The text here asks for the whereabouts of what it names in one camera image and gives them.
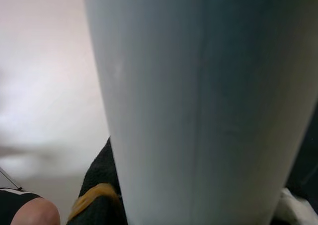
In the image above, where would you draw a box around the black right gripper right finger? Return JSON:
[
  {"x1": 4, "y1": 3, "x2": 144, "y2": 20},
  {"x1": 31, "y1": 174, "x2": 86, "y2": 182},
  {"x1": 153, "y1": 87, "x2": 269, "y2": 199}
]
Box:
[{"x1": 272, "y1": 182, "x2": 318, "y2": 225}]

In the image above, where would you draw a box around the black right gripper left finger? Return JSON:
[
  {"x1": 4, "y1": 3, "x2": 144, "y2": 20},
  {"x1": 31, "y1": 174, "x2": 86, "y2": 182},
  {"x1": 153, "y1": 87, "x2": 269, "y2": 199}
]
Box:
[{"x1": 67, "y1": 137, "x2": 129, "y2": 225}]

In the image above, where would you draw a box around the person bare knee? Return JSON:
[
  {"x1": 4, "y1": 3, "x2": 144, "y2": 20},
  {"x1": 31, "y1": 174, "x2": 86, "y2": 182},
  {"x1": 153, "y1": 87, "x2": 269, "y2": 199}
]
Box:
[{"x1": 11, "y1": 199, "x2": 61, "y2": 225}]

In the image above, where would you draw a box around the thin grey cord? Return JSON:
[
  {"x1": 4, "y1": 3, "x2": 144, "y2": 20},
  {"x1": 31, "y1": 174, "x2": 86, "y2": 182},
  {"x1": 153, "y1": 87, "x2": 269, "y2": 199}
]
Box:
[{"x1": 0, "y1": 166, "x2": 23, "y2": 191}]

